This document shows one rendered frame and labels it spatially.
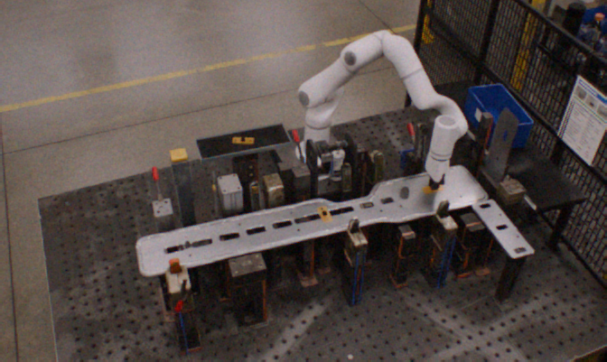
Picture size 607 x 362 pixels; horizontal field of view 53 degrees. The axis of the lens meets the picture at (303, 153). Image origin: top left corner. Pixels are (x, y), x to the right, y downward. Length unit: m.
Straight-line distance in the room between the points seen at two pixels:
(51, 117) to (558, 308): 3.62
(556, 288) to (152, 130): 2.93
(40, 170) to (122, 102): 0.86
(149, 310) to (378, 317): 0.88
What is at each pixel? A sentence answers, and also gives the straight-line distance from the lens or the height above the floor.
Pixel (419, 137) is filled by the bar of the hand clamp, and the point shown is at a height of 1.16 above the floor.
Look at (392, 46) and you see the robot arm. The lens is 2.29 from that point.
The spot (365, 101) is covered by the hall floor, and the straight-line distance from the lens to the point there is 4.71.
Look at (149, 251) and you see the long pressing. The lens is 2.28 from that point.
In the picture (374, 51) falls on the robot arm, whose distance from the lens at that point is 2.38.
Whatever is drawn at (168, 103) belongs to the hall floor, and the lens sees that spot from 4.74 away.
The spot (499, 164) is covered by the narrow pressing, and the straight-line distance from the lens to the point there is 2.56.
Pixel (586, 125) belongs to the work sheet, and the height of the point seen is 1.29.
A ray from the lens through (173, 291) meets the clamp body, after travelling 2.07.
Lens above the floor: 2.68
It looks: 40 degrees down
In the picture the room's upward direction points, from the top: 1 degrees clockwise
